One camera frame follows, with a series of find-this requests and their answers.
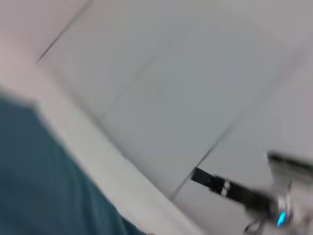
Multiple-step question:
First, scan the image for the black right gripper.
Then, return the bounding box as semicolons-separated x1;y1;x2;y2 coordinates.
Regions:
190;167;279;216

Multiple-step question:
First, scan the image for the teal blue FREE print T-shirt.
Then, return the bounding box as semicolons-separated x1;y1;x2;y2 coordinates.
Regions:
0;97;147;235

